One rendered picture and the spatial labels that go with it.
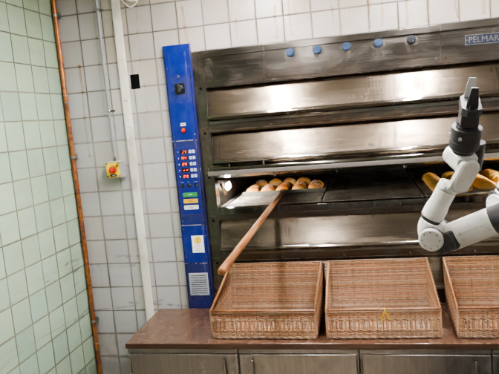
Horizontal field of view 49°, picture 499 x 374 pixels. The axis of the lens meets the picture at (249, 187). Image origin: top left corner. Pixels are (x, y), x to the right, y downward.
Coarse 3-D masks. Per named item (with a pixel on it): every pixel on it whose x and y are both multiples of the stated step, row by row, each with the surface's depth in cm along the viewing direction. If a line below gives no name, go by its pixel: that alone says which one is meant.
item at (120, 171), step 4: (120, 160) 332; (124, 160) 334; (108, 164) 329; (112, 164) 329; (120, 164) 328; (124, 164) 333; (108, 168) 329; (116, 168) 328; (120, 168) 328; (124, 168) 333; (108, 172) 330; (116, 172) 329; (120, 172) 329; (124, 172) 333; (108, 176) 330; (112, 176) 330; (116, 176) 329; (120, 176) 329; (124, 176) 332
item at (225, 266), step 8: (280, 192) 350; (272, 208) 303; (264, 216) 278; (256, 224) 257; (248, 232) 241; (248, 240) 231; (240, 248) 216; (232, 256) 204; (224, 264) 193; (224, 272) 189
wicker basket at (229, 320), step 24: (240, 264) 326; (264, 264) 322; (288, 264) 319; (312, 264) 316; (240, 288) 324; (264, 288) 321; (288, 288) 318; (312, 288) 315; (216, 312) 284; (240, 312) 281; (264, 312) 278; (288, 312) 275; (312, 312) 272; (216, 336) 286; (240, 336) 283; (264, 336) 280; (288, 336) 277; (312, 336) 274
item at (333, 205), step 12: (276, 204) 325; (288, 204) 321; (300, 204) 318; (312, 204) 316; (324, 204) 314; (336, 204) 313; (348, 204) 312; (360, 204) 310; (372, 204) 309; (384, 204) 308; (396, 204) 307; (408, 204) 305; (420, 204) 304
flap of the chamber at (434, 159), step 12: (492, 156) 279; (264, 168) 303; (276, 168) 302; (288, 168) 301; (300, 168) 299; (312, 168) 298; (324, 168) 298; (336, 168) 301; (348, 168) 305; (360, 168) 310
